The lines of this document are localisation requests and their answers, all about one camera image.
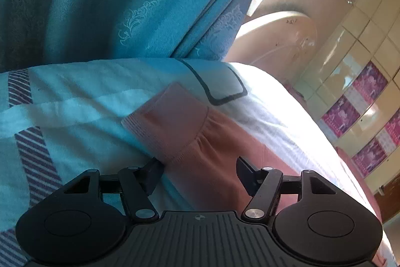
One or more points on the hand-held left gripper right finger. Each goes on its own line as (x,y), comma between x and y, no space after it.
(245,173)

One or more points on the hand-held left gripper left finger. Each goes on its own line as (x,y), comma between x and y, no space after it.
(155,172)

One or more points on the pink small garment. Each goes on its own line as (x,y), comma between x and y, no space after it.
(200,142)

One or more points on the light blue patterned blanket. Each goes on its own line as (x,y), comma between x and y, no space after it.
(78,104)

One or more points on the pink quilt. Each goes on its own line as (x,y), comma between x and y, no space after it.
(364,188)

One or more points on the cream curved headboard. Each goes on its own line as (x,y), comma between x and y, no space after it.
(278,38)

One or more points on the brown wooden door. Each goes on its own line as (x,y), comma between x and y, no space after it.
(390,198)

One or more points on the cream glossy wardrobe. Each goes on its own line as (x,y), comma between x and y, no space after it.
(350,45)

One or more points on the pink wall poster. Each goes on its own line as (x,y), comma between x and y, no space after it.
(371,158)
(340,116)
(393,127)
(371,82)

